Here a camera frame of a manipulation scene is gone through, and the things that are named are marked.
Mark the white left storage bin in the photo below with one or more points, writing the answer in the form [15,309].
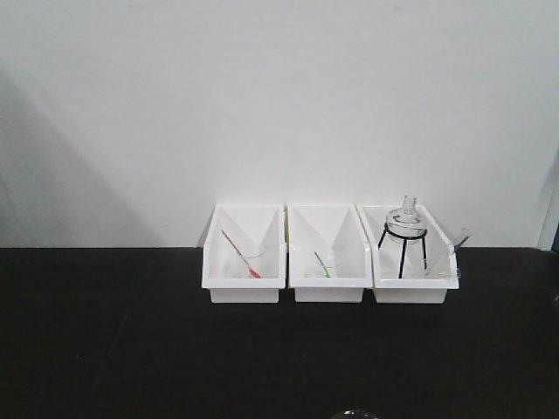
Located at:
[261,225]

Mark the white storage bin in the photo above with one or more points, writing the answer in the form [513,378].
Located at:
[417,286]
[261,225]
[333,229]

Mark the small beaker in left bin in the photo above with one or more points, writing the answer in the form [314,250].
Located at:
[235,267]

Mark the red tipped pipette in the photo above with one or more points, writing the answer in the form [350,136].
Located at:
[253,272]

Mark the white middle storage bin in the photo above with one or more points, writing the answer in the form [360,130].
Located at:
[333,229]

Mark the green tipped pipette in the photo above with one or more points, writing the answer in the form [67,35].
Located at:
[322,265]

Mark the clear round glass flask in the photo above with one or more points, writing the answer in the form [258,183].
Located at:
[406,220]

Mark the white right storage bin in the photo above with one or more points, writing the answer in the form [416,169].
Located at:
[417,286]

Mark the blue tipped pipette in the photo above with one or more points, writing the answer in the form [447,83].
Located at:
[458,241]

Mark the clear glass beaker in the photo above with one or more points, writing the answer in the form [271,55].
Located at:
[353,414]

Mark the black wire tripod stand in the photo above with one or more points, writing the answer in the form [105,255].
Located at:
[407,237]

